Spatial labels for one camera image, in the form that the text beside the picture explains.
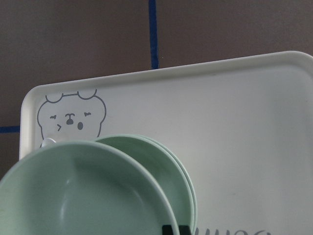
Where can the light green bowl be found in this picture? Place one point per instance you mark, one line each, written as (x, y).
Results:
(162, 166)
(191, 187)
(82, 188)

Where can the vertical blue tape strip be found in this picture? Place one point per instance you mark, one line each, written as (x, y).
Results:
(153, 34)

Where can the white tray with bear drawing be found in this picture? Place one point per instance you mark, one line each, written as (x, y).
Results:
(243, 128)

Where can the horizontal blue tape strip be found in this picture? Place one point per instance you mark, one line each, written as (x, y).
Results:
(9, 129)

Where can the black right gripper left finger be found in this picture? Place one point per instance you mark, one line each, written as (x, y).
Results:
(167, 230)

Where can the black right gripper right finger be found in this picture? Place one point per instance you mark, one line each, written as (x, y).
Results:
(184, 230)

